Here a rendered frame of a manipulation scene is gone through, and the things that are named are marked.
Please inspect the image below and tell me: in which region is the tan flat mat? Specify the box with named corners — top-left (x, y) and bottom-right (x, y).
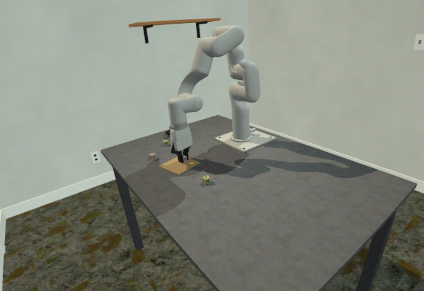
top-left (159, 157), bottom-right (200, 175)

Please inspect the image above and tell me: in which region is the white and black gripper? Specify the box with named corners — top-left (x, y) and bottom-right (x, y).
top-left (170, 126), bottom-right (193, 163)

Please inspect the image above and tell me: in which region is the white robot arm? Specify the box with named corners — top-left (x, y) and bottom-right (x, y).
top-left (162, 25), bottom-right (260, 142)

